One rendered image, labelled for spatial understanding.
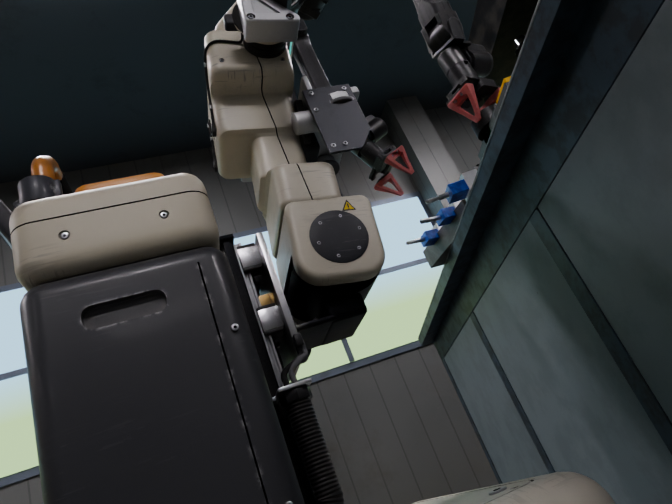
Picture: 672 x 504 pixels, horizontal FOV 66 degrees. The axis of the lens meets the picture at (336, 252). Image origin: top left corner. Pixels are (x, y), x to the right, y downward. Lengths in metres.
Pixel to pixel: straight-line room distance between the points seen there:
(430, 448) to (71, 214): 3.31
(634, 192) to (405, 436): 3.11
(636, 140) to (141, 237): 0.64
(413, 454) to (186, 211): 3.20
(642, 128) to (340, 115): 0.53
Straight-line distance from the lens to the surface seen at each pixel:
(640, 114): 0.77
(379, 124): 1.49
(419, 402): 3.84
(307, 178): 0.96
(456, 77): 1.24
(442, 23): 1.29
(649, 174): 0.79
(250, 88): 1.12
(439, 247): 1.44
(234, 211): 4.22
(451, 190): 1.17
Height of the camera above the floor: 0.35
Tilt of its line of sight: 23 degrees up
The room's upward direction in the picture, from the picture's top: 23 degrees counter-clockwise
